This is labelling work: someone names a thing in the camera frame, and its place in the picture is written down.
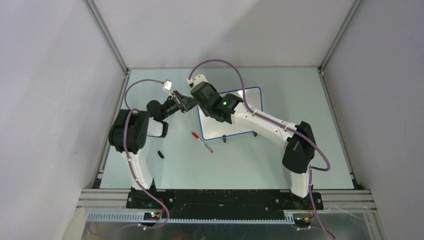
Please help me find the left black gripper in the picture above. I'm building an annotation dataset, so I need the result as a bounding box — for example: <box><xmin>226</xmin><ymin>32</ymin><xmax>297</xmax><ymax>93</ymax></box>
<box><xmin>160</xmin><ymin>90</ymin><xmax>198</xmax><ymax>121</ymax></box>

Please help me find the blue framed whiteboard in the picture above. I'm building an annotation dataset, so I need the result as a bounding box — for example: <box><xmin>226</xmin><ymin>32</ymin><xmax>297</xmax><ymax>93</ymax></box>
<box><xmin>196</xmin><ymin>86</ymin><xmax>264</xmax><ymax>141</ymax></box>

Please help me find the black marker cap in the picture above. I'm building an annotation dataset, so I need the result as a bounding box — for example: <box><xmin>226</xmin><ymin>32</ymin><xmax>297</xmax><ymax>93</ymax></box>
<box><xmin>157</xmin><ymin>151</ymin><xmax>165</xmax><ymax>159</ymax></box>

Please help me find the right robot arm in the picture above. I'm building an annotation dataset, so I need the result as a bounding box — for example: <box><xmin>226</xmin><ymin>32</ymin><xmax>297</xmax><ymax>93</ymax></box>
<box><xmin>190</xmin><ymin>81</ymin><xmax>316</xmax><ymax>209</ymax></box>

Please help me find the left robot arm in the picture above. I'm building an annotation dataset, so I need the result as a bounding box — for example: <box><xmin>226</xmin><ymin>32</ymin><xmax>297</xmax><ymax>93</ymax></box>
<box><xmin>108</xmin><ymin>90</ymin><xmax>197</xmax><ymax>208</ymax></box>

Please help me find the red whiteboard marker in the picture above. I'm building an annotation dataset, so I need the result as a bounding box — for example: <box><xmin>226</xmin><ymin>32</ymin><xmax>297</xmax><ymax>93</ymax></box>
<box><xmin>191</xmin><ymin>132</ymin><xmax>214</xmax><ymax>154</ymax></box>

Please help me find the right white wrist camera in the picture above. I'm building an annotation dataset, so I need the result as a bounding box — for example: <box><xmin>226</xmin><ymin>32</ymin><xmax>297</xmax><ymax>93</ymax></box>
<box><xmin>186</xmin><ymin>74</ymin><xmax>208</xmax><ymax>88</ymax></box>

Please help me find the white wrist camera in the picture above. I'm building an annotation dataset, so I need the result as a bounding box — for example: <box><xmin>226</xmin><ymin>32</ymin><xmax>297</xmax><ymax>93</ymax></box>
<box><xmin>186</xmin><ymin>74</ymin><xmax>208</xmax><ymax>88</ymax></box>
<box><xmin>162</xmin><ymin>79</ymin><xmax>173</xmax><ymax>97</ymax></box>

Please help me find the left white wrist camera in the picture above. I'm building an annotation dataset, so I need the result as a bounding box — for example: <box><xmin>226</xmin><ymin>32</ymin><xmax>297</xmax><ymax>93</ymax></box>
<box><xmin>162</xmin><ymin>79</ymin><xmax>173</xmax><ymax>97</ymax></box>

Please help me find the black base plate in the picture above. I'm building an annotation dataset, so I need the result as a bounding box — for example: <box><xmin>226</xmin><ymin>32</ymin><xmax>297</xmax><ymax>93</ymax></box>
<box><xmin>126</xmin><ymin>188</ymin><xmax>324</xmax><ymax>221</ymax></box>

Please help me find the aluminium frame rail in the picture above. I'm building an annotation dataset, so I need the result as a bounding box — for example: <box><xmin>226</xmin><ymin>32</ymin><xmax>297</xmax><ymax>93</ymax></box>
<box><xmin>77</xmin><ymin>189</ymin><xmax>377</xmax><ymax>225</ymax></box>

